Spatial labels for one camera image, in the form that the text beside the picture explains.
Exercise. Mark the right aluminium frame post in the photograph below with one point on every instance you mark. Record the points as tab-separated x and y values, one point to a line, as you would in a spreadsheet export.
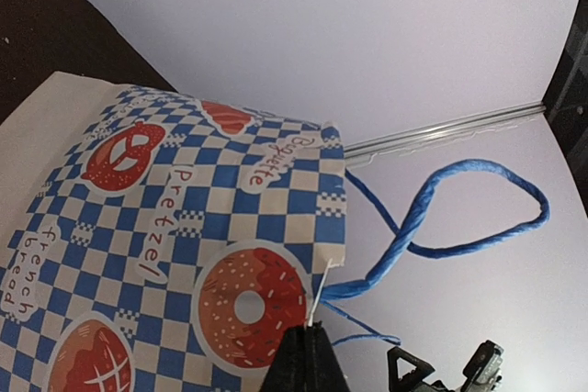
363	153

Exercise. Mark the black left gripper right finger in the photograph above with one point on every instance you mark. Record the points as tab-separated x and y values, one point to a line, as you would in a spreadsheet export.
323	372

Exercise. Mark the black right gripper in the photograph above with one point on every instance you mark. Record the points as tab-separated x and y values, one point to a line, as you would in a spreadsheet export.
482	372

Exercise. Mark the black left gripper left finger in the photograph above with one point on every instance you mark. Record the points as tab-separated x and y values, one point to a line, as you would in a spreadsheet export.
287	373

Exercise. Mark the blue checkered paper bag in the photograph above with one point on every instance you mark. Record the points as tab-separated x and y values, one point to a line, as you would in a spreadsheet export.
152	241

